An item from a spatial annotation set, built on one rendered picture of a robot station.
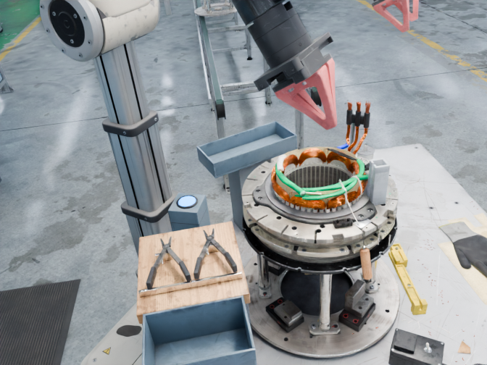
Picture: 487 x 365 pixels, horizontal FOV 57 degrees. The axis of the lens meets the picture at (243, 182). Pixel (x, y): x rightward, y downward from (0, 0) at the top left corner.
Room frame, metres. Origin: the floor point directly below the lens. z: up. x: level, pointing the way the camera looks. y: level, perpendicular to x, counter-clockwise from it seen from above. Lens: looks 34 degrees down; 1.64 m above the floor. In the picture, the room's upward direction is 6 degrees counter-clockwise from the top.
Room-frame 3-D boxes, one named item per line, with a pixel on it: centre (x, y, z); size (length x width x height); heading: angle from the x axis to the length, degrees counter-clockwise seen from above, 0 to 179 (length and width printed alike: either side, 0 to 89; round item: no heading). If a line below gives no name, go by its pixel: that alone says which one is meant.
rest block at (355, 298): (0.67, -0.23, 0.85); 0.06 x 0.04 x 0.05; 136
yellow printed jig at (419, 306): (0.77, -0.38, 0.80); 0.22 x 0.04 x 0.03; 178
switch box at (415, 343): (0.55, -0.32, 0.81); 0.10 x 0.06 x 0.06; 61
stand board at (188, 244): (0.61, 0.11, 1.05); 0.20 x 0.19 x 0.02; 6
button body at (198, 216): (0.84, 0.13, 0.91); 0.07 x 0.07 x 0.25; 74
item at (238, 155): (1.05, -0.02, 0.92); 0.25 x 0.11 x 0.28; 115
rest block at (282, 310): (0.67, -0.07, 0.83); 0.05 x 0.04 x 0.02; 32
